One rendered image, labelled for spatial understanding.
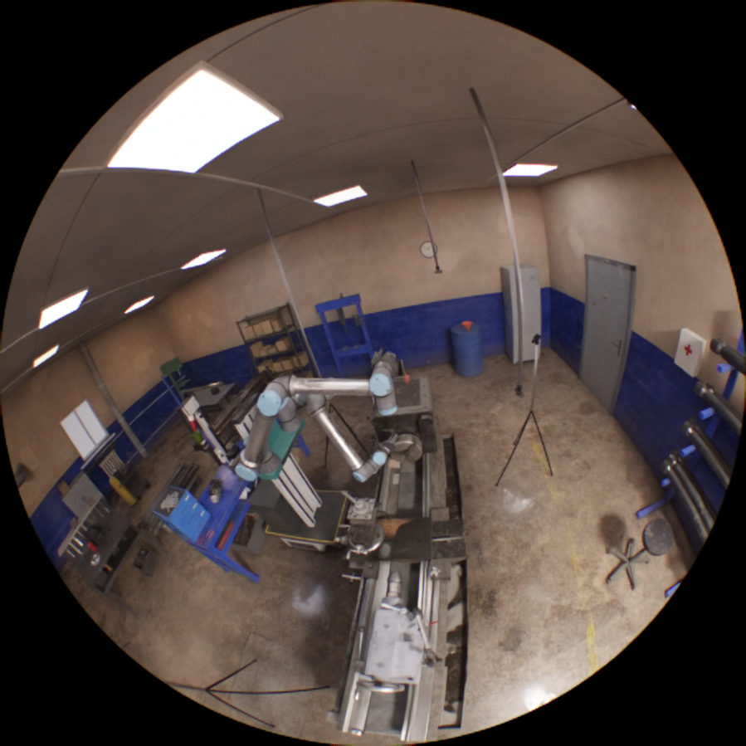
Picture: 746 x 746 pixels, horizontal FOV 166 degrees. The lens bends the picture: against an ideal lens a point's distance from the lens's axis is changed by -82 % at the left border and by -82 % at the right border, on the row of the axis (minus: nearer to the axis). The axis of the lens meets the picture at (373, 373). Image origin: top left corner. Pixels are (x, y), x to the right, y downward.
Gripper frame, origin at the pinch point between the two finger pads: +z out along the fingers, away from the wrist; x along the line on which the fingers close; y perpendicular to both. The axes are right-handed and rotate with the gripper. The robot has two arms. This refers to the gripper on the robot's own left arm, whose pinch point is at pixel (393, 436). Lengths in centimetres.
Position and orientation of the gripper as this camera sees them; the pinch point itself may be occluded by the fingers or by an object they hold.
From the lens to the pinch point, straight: 197.5
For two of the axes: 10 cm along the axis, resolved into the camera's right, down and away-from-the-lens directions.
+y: 5.2, 8.0, 3.2
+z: 5.4, -5.9, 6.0
